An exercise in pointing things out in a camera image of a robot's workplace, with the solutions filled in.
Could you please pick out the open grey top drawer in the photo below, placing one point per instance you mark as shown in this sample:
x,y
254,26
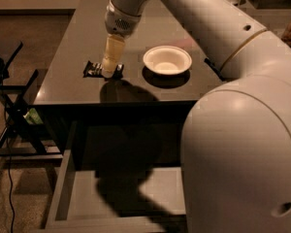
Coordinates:
x,y
119,179

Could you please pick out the black folding stand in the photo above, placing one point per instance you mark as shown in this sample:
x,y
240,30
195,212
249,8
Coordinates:
x,y
19,138

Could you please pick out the black chocolate rxbar wrapper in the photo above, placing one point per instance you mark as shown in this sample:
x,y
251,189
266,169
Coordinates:
x,y
94,70

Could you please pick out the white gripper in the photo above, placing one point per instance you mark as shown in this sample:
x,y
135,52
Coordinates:
x,y
120,22

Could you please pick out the blue rxbar wrapper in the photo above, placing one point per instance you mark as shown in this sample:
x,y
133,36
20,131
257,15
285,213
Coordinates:
x,y
215,70

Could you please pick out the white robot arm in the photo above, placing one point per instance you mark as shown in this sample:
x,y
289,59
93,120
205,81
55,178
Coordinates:
x,y
236,140

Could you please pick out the green packet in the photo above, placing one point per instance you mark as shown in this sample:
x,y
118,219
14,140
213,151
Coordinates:
x,y
32,117

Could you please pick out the white paper bowl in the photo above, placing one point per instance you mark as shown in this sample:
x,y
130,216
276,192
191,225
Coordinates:
x,y
167,60

